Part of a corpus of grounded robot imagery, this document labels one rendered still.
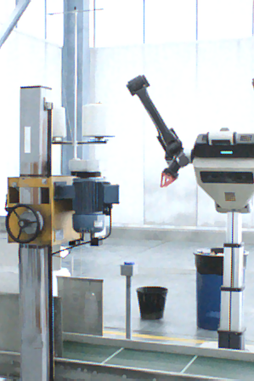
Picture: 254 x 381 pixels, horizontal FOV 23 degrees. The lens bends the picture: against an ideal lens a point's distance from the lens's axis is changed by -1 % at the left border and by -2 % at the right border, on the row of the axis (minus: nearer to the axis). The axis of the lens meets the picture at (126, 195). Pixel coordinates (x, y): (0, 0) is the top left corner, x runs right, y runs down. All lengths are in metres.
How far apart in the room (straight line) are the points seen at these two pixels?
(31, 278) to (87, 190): 0.49
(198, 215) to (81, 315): 7.80
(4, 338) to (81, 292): 0.58
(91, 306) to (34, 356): 0.77
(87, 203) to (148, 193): 8.78
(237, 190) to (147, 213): 8.22
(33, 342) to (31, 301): 0.20
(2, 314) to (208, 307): 2.41
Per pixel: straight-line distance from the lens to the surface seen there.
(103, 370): 3.20
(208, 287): 5.36
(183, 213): 11.49
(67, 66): 12.14
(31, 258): 2.98
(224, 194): 3.56
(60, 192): 2.96
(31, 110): 2.96
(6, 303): 3.38
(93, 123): 3.03
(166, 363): 3.33
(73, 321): 3.81
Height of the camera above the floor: 1.41
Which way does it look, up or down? 3 degrees down
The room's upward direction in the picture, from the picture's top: straight up
